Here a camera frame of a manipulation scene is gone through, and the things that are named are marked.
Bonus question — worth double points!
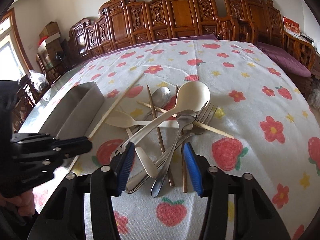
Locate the light bamboo chopstick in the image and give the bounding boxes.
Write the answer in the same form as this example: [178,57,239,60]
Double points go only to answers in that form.
[136,100,235,140]
[68,73,145,172]

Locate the metal fork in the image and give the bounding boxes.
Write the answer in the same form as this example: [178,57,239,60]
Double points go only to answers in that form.
[124,101,218,194]

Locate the person's left hand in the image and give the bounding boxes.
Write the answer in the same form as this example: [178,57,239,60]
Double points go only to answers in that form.
[0,189,35,217]

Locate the rectangular metal tin box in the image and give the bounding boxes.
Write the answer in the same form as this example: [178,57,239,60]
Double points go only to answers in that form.
[19,81,105,139]

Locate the dark wooden chair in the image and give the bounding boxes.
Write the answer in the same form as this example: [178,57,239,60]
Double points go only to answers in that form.
[12,74,50,133]

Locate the small cream plastic spoon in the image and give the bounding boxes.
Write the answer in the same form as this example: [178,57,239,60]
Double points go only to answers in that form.
[105,111,178,132]

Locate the dark wooden chopstick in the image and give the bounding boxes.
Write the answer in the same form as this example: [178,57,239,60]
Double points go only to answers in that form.
[146,85,175,187]
[175,84,188,194]

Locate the stacked cardboard boxes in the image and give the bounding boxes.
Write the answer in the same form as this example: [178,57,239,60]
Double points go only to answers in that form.
[37,21,65,69]

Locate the metal spoon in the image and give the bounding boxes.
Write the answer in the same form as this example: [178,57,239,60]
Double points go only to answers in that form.
[151,87,170,108]
[151,110,196,198]

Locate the strawberry flower print tablecloth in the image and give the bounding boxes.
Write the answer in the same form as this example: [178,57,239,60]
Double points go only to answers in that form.
[18,39,320,240]

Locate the large cream plastic spoon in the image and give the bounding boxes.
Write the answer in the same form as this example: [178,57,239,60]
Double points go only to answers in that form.
[110,81,210,160]

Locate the purple armchair cushion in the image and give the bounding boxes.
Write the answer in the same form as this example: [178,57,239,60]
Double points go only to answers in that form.
[257,42,311,77]

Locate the long carved wooden sofa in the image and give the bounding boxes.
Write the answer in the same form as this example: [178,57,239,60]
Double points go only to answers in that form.
[68,0,238,59]

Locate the purple sofa cushion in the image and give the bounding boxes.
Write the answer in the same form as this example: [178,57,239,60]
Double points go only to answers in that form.
[140,34,217,46]

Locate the red calendar card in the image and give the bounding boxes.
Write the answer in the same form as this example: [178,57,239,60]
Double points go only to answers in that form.
[283,16,300,37]

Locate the carved wooden armchair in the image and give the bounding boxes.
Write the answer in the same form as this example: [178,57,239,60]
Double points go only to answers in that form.
[224,0,316,94]

